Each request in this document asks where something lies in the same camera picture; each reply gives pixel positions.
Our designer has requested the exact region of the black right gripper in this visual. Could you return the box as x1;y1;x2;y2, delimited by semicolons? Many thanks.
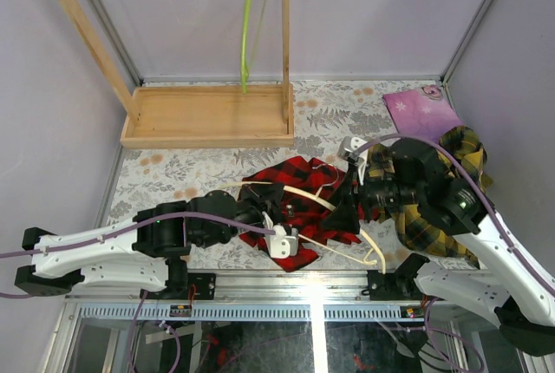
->
320;160;422;234

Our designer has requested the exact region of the cream wooden hanger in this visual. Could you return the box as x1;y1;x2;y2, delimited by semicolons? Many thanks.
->
223;180;387;273

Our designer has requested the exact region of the red black plaid shirt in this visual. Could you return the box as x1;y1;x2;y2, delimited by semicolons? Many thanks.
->
239;156;361;272

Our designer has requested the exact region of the yellow black plaid shirt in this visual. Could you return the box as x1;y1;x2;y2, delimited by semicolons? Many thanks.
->
361;126;487;266

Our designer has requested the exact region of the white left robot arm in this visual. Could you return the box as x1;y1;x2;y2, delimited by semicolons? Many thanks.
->
14;186;298;299

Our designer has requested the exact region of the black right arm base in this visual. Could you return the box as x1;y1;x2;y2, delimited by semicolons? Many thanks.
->
361;253;430;302

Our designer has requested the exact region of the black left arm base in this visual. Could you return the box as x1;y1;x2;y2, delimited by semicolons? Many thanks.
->
173;272;217;302

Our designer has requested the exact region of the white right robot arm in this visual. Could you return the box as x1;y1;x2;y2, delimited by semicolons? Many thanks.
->
322;134;554;357

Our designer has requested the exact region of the green hanger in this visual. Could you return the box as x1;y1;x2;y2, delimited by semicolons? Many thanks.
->
239;0;267;95

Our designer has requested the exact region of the wooden clothes rack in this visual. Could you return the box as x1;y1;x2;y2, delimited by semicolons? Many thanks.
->
58;0;295;149

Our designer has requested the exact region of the floral table mat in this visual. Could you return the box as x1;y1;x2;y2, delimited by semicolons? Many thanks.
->
107;81;478;271

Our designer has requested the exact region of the purple folded cloth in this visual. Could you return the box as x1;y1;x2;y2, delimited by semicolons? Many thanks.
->
382;85;463;141

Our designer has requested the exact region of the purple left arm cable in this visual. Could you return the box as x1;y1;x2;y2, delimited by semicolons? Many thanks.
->
0;211;277;373

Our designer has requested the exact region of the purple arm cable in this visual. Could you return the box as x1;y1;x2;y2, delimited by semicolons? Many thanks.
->
355;131;555;373
0;211;277;373

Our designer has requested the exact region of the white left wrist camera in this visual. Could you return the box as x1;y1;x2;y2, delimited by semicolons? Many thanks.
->
263;212;299;259

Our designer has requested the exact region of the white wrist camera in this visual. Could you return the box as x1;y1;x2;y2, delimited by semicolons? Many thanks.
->
263;212;299;259
337;136;368;186

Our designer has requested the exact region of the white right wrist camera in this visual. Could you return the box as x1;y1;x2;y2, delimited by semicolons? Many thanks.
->
337;136;368;186

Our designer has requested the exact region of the aluminium front rail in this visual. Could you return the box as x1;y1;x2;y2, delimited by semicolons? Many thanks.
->
67;268;532;304

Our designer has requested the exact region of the perforated cable duct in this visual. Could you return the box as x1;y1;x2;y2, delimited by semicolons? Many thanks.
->
79;303;423;322

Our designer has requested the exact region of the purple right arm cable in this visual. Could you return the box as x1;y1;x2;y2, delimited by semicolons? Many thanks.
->
355;131;555;373

